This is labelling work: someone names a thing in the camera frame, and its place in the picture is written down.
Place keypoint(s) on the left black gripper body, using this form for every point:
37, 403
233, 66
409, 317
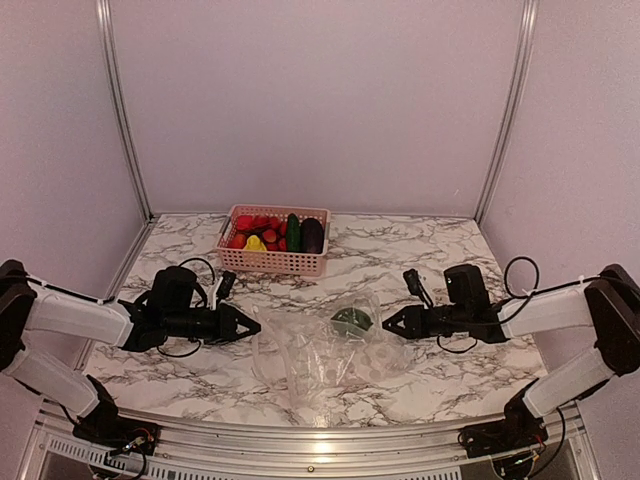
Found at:
180, 325

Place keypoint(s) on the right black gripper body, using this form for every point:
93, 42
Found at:
458, 313

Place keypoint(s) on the green fake vegetable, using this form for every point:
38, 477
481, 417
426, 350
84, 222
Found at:
351, 321

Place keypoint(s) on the clear zip top bag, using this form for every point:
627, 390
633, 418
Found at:
303, 356

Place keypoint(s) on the yellow fake lemon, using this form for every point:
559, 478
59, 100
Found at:
255, 243

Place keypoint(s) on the red fake pepper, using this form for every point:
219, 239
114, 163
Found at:
239, 241

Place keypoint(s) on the red fake strawberries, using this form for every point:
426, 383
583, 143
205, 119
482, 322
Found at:
272, 231

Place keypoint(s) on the red fake tomato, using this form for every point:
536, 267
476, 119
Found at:
244, 223

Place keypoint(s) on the green fake cucumber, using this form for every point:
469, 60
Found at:
293, 234

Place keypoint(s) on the purple fake eggplant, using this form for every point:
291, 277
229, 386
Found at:
312, 236

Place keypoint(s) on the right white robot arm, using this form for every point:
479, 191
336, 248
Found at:
606, 304

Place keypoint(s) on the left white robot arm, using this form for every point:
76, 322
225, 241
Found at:
29, 304

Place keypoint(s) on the pink perforated plastic basket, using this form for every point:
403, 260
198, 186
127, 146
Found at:
272, 261

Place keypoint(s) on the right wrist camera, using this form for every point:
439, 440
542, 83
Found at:
416, 287

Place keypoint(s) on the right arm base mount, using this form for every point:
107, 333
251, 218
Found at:
517, 429

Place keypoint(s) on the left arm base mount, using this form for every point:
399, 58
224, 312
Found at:
105, 426

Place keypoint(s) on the front aluminium rail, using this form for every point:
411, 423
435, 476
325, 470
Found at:
237, 451

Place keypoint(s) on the left aluminium frame post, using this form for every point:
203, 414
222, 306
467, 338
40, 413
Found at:
105, 23

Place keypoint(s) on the aluminium frame post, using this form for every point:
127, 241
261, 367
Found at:
515, 92
105, 23

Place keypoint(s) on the right aluminium frame post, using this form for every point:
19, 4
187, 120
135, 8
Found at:
515, 92

